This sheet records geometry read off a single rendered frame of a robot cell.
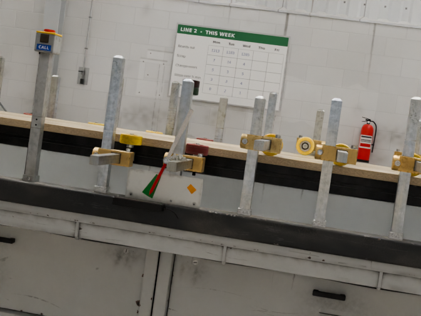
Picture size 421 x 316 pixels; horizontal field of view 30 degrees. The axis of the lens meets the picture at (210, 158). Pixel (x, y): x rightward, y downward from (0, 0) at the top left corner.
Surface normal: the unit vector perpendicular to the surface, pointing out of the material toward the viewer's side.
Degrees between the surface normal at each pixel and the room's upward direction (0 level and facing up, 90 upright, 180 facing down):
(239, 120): 90
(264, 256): 90
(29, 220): 90
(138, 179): 90
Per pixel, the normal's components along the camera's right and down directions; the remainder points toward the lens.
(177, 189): -0.15, 0.03
